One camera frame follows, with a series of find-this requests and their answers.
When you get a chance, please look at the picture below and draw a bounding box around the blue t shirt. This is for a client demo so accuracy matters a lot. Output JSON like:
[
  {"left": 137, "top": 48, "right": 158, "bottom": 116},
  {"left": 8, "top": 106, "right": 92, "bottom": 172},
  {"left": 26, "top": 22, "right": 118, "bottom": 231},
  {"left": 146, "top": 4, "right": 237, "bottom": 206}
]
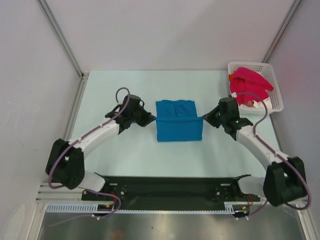
[{"left": 155, "top": 99, "right": 203, "bottom": 142}]

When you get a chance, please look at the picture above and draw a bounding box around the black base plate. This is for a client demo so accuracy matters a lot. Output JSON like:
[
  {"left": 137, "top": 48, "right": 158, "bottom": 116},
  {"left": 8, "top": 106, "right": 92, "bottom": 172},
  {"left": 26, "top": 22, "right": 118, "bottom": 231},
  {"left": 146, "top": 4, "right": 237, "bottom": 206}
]
[{"left": 81, "top": 176, "right": 260, "bottom": 211}]

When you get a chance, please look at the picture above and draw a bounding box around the pink t shirt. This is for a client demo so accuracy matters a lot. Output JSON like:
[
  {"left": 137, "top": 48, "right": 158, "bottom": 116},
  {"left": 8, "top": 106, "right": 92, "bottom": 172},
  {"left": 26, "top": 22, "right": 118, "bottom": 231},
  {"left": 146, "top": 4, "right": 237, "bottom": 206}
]
[{"left": 229, "top": 67, "right": 274, "bottom": 105}]

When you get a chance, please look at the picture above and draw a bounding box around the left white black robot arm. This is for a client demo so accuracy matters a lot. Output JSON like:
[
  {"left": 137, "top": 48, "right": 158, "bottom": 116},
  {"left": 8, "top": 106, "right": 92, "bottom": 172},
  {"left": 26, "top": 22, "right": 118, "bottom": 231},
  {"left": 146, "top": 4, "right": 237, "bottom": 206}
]
[{"left": 45, "top": 94, "right": 156, "bottom": 200}]

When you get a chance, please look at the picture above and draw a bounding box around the aluminium frame rail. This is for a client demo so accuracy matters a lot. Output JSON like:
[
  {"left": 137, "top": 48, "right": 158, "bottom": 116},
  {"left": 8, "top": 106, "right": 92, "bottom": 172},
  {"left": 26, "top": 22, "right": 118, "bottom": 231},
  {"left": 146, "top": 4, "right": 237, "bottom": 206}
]
[{"left": 37, "top": 182, "right": 264, "bottom": 203}]

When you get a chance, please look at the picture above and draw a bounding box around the white plastic basket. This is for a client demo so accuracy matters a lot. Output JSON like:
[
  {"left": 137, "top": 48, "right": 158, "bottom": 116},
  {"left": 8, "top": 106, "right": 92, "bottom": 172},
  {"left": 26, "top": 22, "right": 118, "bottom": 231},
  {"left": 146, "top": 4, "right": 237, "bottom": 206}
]
[{"left": 227, "top": 61, "right": 284, "bottom": 115}]

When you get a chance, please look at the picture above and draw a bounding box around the orange t shirt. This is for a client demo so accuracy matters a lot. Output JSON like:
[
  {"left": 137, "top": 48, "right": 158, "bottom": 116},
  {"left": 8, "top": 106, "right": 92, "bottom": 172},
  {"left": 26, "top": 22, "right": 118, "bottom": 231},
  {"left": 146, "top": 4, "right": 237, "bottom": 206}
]
[{"left": 228, "top": 71, "right": 235, "bottom": 81}]

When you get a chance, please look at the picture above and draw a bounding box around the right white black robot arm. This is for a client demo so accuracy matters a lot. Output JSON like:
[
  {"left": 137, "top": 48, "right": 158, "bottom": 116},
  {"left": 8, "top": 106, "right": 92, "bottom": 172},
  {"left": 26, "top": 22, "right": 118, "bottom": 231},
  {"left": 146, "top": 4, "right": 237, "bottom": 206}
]
[{"left": 202, "top": 97, "right": 312, "bottom": 210}]

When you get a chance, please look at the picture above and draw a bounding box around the white slotted cable duct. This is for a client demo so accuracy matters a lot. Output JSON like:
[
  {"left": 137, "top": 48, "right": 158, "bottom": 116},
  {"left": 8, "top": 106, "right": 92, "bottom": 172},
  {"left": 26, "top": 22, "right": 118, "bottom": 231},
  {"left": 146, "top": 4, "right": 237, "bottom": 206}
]
[{"left": 45, "top": 202, "right": 250, "bottom": 215}]

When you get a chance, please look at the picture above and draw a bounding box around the white t shirt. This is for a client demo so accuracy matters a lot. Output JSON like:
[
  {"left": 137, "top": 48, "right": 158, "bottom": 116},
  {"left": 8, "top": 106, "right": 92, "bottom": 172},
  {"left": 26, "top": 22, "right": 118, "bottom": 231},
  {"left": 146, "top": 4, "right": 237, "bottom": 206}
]
[{"left": 251, "top": 97, "right": 273, "bottom": 110}]

